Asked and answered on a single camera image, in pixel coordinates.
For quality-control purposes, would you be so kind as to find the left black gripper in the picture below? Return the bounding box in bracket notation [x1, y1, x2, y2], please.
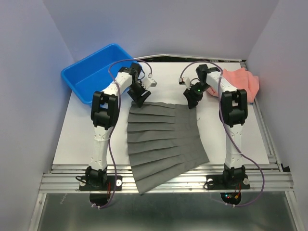
[128, 81, 151, 108]

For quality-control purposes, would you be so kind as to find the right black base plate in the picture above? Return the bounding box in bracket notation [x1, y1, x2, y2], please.
[203, 174, 251, 190]

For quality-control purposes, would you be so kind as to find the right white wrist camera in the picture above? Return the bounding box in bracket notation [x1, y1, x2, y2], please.
[179, 77, 191, 89]

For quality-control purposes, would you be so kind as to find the aluminium rail frame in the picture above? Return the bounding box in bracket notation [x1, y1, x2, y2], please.
[30, 61, 303, 231]

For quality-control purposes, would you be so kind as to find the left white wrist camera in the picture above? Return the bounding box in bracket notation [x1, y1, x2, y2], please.
[141, 77, 157, 90]

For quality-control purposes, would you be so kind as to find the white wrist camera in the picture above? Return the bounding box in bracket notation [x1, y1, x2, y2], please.
[141, 77, 157, 90]
[179, 77, 191, 89]

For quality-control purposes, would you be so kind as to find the pink folded skirt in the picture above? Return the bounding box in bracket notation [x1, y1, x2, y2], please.
[219, 68, 259, 104]

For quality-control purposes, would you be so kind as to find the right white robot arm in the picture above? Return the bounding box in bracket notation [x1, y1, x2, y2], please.
[179, 64, 248, 188]

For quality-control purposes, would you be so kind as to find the blue plastic bin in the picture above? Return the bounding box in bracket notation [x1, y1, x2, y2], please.
[61, 44, 132, 105]

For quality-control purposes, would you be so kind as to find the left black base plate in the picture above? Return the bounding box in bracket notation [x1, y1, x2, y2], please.
[76, 175, 123, 192]

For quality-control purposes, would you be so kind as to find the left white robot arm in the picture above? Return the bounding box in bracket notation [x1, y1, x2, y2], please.
[84, 62, 157, 190]

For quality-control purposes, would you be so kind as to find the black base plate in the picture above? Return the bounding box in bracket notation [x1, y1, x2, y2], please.
[203, 174, 251, 190]
[76, 175, 123, 192]

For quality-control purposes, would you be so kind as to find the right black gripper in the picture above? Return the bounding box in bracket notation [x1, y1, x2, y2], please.
[183, 82, 210, 109]

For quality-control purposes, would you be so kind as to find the grey skirt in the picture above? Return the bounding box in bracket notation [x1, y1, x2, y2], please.
[127, 102, 209, 194]

